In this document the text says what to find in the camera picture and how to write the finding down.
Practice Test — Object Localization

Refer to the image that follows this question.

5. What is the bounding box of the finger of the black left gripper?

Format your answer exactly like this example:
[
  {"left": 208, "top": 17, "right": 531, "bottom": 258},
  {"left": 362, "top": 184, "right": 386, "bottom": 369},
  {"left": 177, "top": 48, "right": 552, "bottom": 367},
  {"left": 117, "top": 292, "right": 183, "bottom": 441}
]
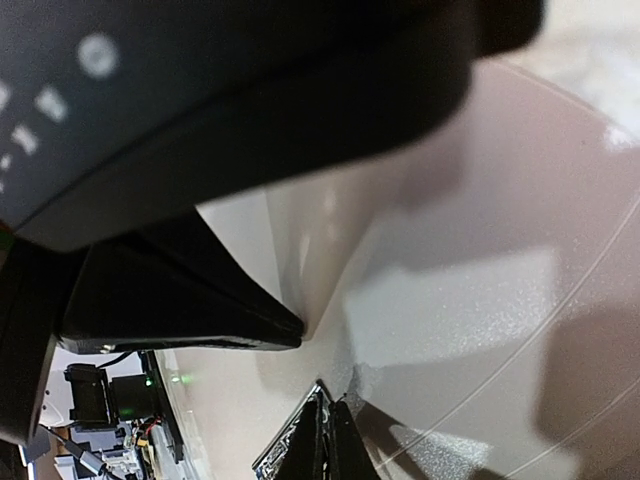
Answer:
[{"left": 57, "top": 212, "right": 304, "bottom": 353}]

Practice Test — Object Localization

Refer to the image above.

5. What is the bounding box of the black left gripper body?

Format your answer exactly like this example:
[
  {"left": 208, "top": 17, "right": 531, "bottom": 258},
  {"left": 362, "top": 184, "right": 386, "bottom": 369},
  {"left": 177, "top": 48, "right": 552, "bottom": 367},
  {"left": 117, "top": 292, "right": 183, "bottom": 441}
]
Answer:
[{"left": 1, "top": 240, "right": 85, "bottom": 445}]

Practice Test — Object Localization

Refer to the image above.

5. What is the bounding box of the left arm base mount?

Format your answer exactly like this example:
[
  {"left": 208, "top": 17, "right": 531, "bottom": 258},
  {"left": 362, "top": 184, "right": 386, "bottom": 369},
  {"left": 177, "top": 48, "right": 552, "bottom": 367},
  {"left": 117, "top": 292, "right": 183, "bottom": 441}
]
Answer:
[{"left": 64, "top": 351, "right": 185, "bottom": 463}]

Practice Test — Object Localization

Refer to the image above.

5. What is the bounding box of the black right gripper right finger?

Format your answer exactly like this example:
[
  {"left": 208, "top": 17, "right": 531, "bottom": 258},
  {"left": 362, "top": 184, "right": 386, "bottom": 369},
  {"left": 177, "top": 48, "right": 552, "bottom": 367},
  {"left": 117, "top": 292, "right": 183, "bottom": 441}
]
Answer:
[{"left": 328, "top": 400, "right": 380, "bottom": 480}]

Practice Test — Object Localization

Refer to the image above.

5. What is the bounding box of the metal folder clip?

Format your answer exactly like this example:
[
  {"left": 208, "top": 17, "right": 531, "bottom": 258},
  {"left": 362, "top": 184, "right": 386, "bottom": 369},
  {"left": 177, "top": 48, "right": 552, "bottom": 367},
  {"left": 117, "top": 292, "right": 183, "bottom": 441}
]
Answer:
[{"left": 252, "top": 379, "right": 332, "bottom": 479}]

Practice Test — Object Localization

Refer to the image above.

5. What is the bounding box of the brown paper folder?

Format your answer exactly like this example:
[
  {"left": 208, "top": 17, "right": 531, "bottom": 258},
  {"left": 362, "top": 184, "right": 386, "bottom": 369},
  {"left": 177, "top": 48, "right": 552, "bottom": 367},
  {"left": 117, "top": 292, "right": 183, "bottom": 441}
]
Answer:
[{"left": 161, "top": 62, "right": 639, "bottom": 479}]

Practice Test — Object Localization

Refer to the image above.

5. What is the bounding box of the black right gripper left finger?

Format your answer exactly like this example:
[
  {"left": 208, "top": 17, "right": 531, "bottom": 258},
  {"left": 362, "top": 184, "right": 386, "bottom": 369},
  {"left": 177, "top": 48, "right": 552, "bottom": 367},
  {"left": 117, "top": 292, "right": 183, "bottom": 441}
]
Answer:
[{"left": 275, "top": 399, "right": 324, "bottom": 480}]

